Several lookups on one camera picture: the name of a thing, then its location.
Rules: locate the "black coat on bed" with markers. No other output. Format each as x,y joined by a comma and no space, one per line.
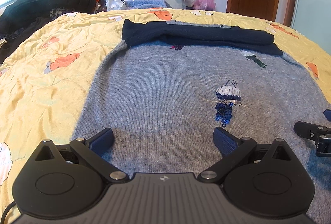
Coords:
22,18

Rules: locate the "pale green wardrobe door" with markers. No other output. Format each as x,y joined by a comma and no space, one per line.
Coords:
312,19

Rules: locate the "light blue knit blanket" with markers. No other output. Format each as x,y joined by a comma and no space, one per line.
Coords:
145,4

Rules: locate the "yellow carrot print bedspread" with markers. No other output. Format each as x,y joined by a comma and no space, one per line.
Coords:
45,82

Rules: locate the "white crumpled plastic bag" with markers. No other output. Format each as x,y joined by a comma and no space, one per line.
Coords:
115,5

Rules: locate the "grey navy knit sweater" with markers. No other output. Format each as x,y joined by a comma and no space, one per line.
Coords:
158,91

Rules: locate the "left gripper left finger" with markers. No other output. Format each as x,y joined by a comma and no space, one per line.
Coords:
90,151

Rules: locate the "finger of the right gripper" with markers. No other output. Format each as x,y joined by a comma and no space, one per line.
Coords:
327,114
310,131

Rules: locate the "pink plastic bag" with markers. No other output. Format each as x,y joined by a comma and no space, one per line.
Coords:
208,5

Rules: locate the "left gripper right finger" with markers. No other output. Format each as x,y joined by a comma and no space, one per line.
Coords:
235,152

